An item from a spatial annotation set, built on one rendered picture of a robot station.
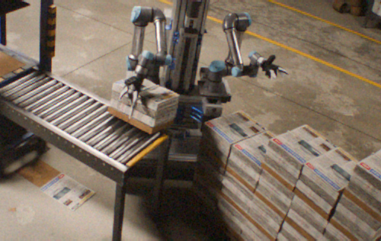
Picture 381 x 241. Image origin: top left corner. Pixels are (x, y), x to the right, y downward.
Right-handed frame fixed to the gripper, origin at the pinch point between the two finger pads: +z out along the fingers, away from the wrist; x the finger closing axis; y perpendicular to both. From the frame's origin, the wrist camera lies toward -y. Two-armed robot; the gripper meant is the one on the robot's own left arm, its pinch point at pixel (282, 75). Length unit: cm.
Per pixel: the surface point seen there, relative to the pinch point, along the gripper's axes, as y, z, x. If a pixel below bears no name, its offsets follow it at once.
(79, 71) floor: 117, -247, 68
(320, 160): 13, 70, 23
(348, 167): 15, 82, 10
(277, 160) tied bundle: 22, 50, 40
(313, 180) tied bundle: 17, 78, 35
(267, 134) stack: 39.0, 11.4, 15.8
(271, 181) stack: 39, 51, 42
